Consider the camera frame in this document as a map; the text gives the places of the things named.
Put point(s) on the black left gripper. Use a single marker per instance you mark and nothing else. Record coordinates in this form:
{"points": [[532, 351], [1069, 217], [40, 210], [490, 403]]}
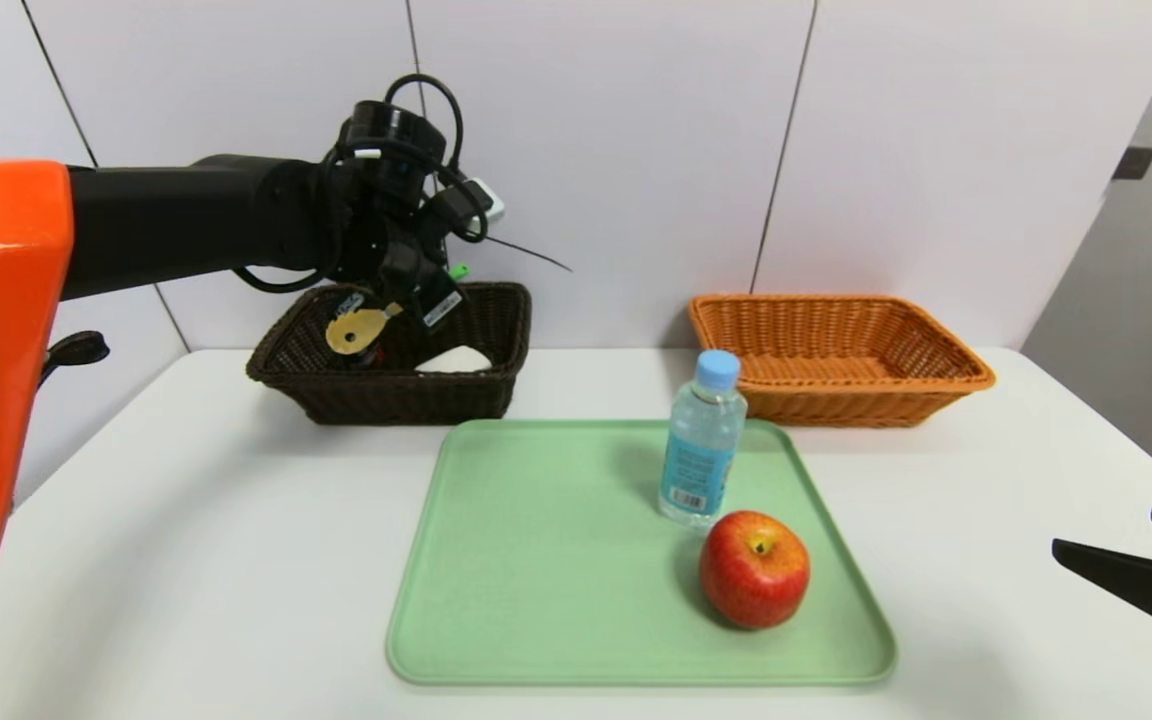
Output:
{"points": [[439, 303]]}

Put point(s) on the black face wash tube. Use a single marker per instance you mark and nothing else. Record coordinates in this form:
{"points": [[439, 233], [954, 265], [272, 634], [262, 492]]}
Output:
{"points": [[368, 356]]}

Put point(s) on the white soap bar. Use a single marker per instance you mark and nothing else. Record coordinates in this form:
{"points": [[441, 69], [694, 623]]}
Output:
{"points": [[456, 360]]}

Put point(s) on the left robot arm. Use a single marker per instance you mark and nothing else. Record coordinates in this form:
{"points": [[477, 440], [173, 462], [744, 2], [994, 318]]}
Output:
{"points": [[166, 220]]}

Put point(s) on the dark brown wicker basket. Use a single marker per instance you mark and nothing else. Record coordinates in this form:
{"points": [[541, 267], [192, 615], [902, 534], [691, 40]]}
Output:
{"points": [[406, 395]]}

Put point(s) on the orange wicker basket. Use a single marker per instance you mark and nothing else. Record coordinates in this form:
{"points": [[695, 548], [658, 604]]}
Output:
{"points": [[836, 335]]}

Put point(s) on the light green plastic tray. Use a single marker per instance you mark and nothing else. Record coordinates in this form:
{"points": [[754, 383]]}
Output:
{"points": [[536, 540]]}

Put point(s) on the black robot torso knob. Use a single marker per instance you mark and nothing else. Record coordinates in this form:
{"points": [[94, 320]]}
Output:
{"points": [[81, 348]]}

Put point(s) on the clear water bottle blue cap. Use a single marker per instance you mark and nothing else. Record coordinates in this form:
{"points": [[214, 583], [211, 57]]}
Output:
{"points": [[701, 450]]}

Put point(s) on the red apple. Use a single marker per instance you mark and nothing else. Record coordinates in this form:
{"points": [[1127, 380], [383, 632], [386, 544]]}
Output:
{"points": [[755, 575]]}

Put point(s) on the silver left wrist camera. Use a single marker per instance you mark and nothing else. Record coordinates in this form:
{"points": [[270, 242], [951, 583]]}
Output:
{"points": [[486, 203]]}

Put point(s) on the black wall fixture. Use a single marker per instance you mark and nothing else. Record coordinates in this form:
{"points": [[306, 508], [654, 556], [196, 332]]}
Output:
{"points": [[1134, 163]]}

